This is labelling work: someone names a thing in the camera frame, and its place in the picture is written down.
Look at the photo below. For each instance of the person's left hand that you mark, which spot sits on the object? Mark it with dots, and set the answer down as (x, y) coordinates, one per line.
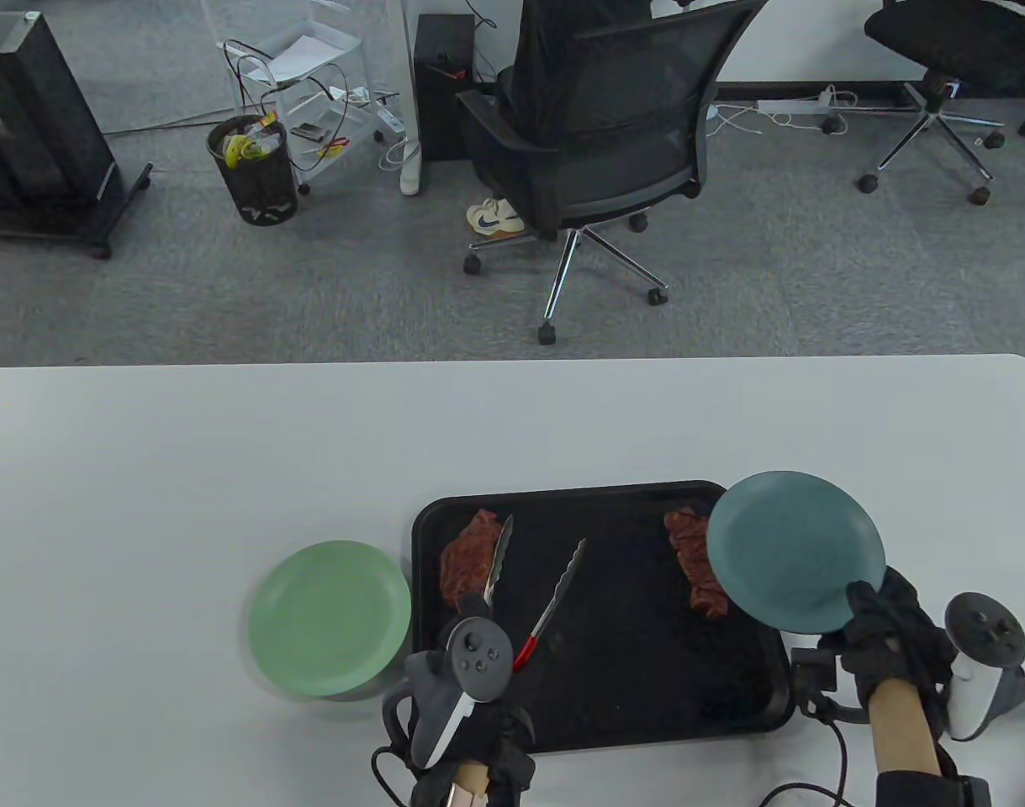
(512, 731)

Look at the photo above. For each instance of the person's right hand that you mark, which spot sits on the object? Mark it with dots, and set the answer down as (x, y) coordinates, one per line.
(886, 639)

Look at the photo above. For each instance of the teal round plate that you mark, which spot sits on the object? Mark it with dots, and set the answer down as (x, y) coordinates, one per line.
(794, 551)

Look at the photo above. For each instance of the raw red steak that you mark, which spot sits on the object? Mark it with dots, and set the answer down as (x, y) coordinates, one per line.
(466, 563)
(693, 555)

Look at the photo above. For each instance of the green round plate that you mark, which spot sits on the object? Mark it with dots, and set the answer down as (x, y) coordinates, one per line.
(327, 618)

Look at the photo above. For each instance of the person's left forearm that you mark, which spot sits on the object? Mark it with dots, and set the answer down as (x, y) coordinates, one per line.
(472, 782)

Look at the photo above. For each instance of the person's right forearm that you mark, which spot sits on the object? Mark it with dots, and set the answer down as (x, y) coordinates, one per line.
(903, 731)

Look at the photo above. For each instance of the grey left hand controller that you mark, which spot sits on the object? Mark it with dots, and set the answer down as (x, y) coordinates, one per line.
(477, 660)

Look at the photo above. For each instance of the grey hand controller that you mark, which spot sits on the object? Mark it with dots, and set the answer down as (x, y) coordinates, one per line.
(477, 660)
(987, 639)

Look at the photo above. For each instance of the pink wrist watch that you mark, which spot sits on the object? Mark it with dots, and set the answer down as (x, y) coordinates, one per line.
(453, 794)

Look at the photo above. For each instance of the grey right hand controller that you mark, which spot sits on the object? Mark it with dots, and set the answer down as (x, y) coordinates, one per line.
(987, 639)

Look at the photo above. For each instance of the black plastic tray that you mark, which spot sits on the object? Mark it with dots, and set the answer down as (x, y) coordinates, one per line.
(630, 672)

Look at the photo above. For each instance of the white sneaker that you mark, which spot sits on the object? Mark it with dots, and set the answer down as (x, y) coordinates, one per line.
(491, 218)

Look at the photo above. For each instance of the long white power strip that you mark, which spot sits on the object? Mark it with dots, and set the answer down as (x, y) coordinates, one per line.
(789, 105)

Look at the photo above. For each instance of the black mesh office chair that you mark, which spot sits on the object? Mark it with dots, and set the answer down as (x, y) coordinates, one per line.
(621, 126)

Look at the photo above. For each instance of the black office chair chrome base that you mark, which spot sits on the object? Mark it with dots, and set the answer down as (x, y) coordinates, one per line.
(958, 42)

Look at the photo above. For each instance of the black mesh waste bin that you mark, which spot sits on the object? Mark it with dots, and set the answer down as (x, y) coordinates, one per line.
(256, 185)

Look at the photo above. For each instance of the dark smartphone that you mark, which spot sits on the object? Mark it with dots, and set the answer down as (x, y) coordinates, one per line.
(309, 132)

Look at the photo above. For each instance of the black computer tower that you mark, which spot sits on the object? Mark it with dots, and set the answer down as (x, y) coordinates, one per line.
(443, 84)

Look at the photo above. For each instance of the white paper sheet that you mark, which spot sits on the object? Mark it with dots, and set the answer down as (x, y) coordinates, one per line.
(306, 57)

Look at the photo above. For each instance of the black cabinet on wheels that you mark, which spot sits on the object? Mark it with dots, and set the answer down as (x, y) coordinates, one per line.
(33, 134)

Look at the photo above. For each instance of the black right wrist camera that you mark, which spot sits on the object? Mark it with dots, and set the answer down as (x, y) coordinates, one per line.
(813, 677)

